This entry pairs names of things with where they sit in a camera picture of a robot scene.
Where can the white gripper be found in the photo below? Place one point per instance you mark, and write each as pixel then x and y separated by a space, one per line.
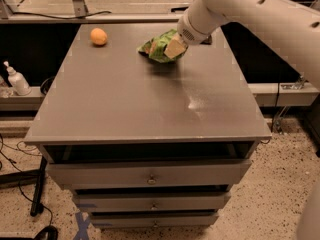
pixel 186 30

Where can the green rice chip bag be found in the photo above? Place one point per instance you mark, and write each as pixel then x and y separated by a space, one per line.
pixel 154 48

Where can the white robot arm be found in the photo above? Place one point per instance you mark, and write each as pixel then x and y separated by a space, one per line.
pixel 279 197

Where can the dark snack bar wrapper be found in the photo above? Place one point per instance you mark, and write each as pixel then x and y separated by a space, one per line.
pixel 208 40

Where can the orange fruit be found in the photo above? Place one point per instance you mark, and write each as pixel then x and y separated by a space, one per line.
pixel 98 37

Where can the grey drawer cabinet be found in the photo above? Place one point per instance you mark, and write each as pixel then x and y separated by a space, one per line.
pixel 113 105

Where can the middle grey drawer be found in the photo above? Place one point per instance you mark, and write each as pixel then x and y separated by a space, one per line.
pixel 151 202

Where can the grey drawer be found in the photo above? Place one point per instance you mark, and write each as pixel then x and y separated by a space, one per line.
pixel 148 174
pixel 155 220
pixel 151 202

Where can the white pump bottle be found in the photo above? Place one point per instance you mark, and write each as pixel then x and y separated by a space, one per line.
pixel 17 80

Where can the top grey drawer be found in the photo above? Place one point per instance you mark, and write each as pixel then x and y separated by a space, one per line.
pixel 148 174

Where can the bottom grey drawer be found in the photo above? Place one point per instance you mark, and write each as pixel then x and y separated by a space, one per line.
pixel 155 220

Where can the black floor stand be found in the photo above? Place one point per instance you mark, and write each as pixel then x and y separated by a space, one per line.
pixel 22 178

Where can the metal frame rail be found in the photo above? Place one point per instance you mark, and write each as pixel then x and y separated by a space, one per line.
pixel 92 11

